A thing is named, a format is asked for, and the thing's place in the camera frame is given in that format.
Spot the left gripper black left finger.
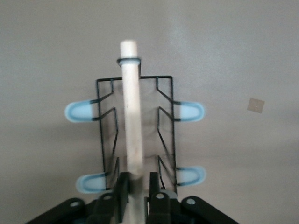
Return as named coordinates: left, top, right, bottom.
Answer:
left=25, top=172, right=131, bottom=224

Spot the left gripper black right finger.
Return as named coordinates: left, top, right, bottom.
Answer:
left=146, top=172, right=237, bottom=224

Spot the black wire cup holder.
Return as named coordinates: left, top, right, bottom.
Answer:
left=64, top=40, right=207, bottom=224

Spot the brown square tape marker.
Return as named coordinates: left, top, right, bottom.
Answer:
left=247, top=98, right=265, bottom=113

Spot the brown paper table cover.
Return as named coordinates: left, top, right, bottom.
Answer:
left=0, top=0, right=299, bottom=224

